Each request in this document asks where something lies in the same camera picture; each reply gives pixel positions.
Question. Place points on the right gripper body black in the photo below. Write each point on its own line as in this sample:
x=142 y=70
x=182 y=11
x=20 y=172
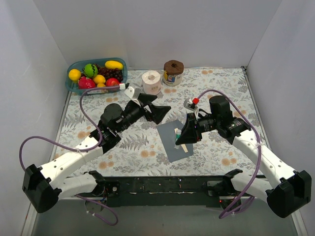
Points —
x=195 y=126

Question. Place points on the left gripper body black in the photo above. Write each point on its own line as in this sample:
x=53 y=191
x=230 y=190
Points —
x=144 y=108

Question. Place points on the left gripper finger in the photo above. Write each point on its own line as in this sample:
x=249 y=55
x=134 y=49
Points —
x=146 y=99
x=158 y=112

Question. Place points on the green white glue stick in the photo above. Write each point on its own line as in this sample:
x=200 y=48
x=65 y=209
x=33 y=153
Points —
x=177 y=136

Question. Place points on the grey envelope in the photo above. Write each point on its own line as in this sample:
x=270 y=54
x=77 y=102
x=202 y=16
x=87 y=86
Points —
x=167 y=133

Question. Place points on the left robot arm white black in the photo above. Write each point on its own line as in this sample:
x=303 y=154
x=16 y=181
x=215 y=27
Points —
x=45 y=185

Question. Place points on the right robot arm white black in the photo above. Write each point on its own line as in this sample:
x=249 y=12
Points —
x=284 y=189

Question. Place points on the white toilet paper roll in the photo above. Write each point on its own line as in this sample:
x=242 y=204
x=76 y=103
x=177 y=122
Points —
x=151 y=82

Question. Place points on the floral table mat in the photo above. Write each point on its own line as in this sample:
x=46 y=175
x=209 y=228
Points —
x=140 y=151

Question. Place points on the red apple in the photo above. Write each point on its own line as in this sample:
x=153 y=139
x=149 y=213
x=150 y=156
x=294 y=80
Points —
x=112 y=82

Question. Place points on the dark purple grapes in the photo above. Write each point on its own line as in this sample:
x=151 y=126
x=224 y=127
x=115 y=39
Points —
x=110 y=73

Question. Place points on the brown toilet paper roll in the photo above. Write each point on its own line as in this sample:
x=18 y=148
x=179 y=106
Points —
x=173 y=72

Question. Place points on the yellow lemon centre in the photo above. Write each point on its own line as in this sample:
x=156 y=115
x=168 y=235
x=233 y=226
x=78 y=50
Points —
x=99 y=79

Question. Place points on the yellow lemon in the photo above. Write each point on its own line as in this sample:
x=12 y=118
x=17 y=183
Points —
x=99 y=79
x=74 y=75

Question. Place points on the yellow mango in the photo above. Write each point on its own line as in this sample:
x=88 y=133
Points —
x=112 y=64

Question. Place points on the pink dragon fruit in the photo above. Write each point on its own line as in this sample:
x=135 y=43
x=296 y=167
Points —
x=86 y=83

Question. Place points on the green watermelon ball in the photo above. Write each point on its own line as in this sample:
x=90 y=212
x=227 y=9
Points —
x=90 y=70

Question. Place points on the yellow lemon left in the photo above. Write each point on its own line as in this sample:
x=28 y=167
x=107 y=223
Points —
x=74 y=75

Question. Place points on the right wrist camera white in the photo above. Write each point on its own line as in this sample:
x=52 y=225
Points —
x=188 y=104

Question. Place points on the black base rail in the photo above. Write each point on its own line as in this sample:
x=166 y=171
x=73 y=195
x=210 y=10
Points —
x=163 y=191

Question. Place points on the aluminium frame rail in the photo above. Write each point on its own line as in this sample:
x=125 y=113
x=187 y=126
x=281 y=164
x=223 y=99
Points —
x=160 y=214

